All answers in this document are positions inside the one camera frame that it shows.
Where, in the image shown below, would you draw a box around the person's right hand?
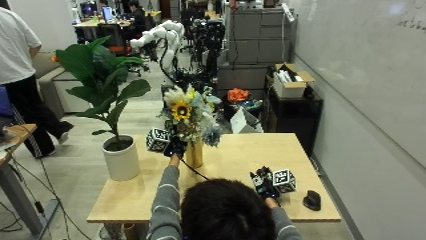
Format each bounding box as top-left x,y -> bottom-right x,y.
250,165 -> 283,201

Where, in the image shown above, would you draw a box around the person's left hand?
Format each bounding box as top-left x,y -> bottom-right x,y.
163,134 -> 190,160

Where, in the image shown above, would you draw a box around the mixed flower bouquet with sunflower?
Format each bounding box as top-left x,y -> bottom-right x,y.
160,83 -> 224,148

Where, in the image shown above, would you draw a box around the white marker cube on left glove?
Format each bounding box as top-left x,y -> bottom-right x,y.
146,127 -> 172,153

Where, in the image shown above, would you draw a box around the white marker cube on glove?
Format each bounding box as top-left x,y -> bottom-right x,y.
272,168 -> 299,194
146,127 -> 172,153

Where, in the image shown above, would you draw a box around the white marker cube on right glove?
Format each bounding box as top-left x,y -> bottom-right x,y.
272,168 -> 299,194

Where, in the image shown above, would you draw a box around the yellow wooden vase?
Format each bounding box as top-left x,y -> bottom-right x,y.
186,139 -> 206,169

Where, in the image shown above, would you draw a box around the black rounded device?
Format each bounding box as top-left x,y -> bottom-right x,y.
303,189 -> 323,212

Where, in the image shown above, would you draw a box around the white cylindrical plant pot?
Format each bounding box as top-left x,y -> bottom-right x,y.
102,134 -> 143,182

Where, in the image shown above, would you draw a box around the white folded card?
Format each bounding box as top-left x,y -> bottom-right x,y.
228,106 -> 266,135

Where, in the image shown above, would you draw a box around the orange fabric flowers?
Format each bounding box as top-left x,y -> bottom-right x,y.
227,87 -> 252,104

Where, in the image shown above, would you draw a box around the black low cabinet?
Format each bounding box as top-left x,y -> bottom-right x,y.
264,74 -> 325,157

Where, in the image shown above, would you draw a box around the green large-leaf plant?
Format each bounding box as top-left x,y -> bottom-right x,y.
55,35 -> 154,143

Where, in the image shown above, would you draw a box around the open cardboard box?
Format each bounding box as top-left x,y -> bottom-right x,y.
271,63 -> 317,100

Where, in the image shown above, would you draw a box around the black robot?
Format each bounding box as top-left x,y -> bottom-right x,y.
188,18 -> 227,83

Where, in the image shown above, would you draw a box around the beige sofa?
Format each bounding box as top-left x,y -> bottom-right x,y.
33,50 -> 96,118

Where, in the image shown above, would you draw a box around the grey filing cabinets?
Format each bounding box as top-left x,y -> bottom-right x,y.
226,8 -> 296,66

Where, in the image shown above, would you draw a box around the wooden side desk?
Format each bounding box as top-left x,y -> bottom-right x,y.
0,123 -> 62,239

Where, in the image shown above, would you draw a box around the wooden office desk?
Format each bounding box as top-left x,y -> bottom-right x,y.
72,18 -> 135,40

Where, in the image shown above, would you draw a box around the blue chair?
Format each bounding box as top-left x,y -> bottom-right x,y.
0,85 -> 15,118

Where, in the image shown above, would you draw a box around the whiteboard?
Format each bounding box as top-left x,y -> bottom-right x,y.
291,0 -> 426,169

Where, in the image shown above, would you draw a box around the computer monitor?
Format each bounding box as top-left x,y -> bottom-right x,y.
100,5 -> 115,22

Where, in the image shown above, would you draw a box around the black glove cable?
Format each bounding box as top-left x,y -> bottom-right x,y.
178,157 -> 212,182

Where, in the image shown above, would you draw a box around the black floor cables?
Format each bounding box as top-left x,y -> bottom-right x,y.
0,146 -> 92,240

